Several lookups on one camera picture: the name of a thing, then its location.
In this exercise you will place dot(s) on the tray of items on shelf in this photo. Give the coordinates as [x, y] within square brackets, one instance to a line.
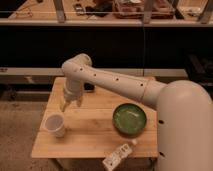
[133, 9]

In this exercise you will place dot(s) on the black box at right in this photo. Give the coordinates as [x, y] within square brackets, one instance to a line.
[199, 69]

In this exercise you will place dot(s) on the small dark device on shelf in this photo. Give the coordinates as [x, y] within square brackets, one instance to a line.
[79, 9]

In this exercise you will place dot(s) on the green bowl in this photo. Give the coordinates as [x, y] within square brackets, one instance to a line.
[129, 119]

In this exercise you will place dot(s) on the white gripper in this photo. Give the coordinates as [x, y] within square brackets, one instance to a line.
[72, 90]

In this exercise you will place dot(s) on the wooden table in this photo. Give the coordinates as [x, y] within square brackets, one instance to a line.
[89, 129]

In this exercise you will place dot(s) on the white squeeze tube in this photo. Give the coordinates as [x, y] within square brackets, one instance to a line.
[114, 159]

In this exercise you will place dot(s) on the black object on shelf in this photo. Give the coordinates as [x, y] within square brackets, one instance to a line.
[100, 10]

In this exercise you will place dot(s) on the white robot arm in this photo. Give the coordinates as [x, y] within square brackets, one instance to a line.
[184, 111]

